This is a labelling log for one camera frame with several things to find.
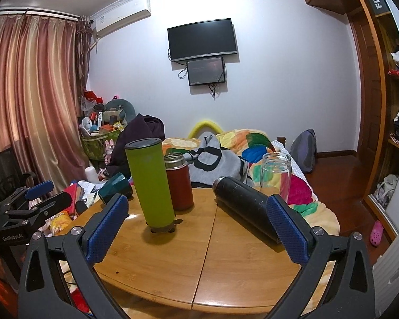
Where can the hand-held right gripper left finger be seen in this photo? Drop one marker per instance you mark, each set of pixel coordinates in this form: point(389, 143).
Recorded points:
point(106, 229)

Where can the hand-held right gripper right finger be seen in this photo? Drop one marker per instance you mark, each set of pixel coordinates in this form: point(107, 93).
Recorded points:
point(286, 229)

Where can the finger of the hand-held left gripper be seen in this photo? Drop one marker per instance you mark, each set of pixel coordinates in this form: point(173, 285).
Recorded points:
point(40, 187)
point(55, 201)

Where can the black thermos cup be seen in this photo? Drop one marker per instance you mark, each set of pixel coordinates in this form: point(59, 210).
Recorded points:
point(239, 196)

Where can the dark green cup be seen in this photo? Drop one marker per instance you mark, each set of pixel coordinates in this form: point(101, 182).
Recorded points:
point(116, 186)

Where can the green tumbler cup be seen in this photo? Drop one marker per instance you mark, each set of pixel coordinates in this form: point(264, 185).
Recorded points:
point(149, 186)

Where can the red thermos cup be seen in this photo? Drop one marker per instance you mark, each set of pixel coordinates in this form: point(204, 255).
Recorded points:
point(181, 189)

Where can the yellow snack packet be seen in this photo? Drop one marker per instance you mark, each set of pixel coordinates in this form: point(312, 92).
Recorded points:
point(61, 222)

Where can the black chair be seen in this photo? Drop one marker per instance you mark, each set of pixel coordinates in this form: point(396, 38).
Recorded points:
point(6, 172)

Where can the colourful patchwork blanket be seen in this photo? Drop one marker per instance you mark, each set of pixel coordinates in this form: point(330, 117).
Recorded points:
point(299, 189)

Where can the white plastic bottle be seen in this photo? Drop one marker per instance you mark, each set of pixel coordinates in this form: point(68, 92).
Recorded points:
point(92, 174)

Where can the clear glass jar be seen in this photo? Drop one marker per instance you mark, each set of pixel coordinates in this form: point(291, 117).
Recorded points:
point(276, 176)

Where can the green basket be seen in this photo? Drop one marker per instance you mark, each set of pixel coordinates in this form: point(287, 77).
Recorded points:
point(94, 146)

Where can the pink bunny toy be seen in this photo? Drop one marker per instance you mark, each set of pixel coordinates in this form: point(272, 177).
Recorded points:
point(109, 149)

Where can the grey backpack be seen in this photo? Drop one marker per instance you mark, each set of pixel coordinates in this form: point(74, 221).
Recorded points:
point(304, 151)

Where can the pink curtain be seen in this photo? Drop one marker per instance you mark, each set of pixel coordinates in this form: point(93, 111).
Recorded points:
point(33, 99)

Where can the pink clog shoe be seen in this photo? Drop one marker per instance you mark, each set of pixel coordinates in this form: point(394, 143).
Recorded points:
point(376, 232)

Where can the grey patterned sweater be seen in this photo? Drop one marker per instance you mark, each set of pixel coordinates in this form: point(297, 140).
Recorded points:
point(212, 162)

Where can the red bag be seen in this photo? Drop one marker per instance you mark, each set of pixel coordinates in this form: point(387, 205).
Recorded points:
point(91, 98)

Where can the dark purple jacket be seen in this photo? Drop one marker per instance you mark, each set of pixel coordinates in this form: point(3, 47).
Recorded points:
point(139, 129)

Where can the white bag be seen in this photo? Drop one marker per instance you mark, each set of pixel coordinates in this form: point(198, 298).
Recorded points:
point(387, 189)

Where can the grey green plush toy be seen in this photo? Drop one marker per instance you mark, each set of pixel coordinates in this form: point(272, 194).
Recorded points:
point(118, 111)

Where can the yellow headboard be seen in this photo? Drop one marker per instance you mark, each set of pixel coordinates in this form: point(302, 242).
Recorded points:
point(206, 127)

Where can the wooden wardrobe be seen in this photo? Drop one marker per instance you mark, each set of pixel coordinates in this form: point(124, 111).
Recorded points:
point(369, 73)

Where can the white air conditioner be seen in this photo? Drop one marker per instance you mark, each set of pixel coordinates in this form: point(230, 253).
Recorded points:
point(121, 18)

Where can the small wall monitor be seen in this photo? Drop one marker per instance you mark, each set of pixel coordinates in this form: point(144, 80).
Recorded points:
point(206, 71)

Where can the wall television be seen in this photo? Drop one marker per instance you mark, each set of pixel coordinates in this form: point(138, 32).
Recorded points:
point(202, 39)

